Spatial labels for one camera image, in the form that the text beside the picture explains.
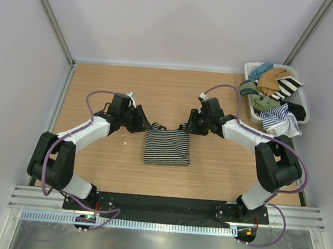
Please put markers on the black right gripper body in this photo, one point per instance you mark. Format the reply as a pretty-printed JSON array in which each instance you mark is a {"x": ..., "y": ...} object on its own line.
[{"x": 202, "y": 127}]

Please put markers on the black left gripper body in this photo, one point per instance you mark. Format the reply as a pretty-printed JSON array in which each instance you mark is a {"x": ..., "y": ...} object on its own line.
[{"x": 127, "y": 118}]

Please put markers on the black white striped tank top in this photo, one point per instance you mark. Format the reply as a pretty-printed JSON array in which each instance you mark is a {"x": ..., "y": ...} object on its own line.
[{"x": 166, "y": 147}]

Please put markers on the blue white striped tank top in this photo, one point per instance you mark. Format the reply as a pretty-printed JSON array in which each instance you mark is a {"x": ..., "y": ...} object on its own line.
[{"x": 280, "y": 121}]

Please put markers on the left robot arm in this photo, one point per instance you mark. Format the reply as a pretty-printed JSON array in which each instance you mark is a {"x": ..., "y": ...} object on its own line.
[{"x": 52, "y": 162}]

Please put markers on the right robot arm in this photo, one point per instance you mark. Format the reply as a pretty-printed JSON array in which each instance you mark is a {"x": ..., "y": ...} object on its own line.
[{"x": 277, "y": 163}]

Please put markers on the olive green garment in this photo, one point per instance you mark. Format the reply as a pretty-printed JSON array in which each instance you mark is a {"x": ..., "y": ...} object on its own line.
[{"x": 258, "y": 100}]

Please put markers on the teal blue garment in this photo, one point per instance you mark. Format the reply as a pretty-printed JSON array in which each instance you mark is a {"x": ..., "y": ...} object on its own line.
[{"x": 261, "y": 69}]

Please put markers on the tan brown garment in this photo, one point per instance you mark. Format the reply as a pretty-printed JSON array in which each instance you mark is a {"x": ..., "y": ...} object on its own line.
[{"x": 268, "y": 84}]

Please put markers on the wide black white striped garment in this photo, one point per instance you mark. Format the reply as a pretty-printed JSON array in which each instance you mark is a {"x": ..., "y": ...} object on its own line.
[{"x": 287, "y": 86}]

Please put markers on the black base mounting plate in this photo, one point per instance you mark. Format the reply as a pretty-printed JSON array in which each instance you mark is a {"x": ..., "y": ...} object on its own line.
[{"x": 223, "y": 211}]

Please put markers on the white plastic laundry basket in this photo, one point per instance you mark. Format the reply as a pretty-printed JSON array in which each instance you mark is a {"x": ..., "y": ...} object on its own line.
[{"x": 297, "y": 98}]

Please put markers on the perforated cable duct strip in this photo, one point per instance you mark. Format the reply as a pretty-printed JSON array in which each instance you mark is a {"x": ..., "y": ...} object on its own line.
[{"x": 87, "y": 220}]

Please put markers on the aluminium front rail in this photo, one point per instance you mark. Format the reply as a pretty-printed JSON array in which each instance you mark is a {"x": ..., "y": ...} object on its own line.
[{"x": 291, "y": 217}]

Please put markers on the left aluminium corner post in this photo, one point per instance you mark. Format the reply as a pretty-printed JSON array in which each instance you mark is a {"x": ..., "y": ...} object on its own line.
[{"x": 57, "y": 31}]

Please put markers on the aluminium corner post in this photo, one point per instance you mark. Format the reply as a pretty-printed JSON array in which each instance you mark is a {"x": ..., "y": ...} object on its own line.
[
  {"x": 314, "y": 22},
  {"x": 57, "y": 31}
]

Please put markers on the right aluminium corner post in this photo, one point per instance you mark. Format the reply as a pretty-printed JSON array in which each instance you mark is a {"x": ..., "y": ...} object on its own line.
[{"x": 314, "y": 22}]

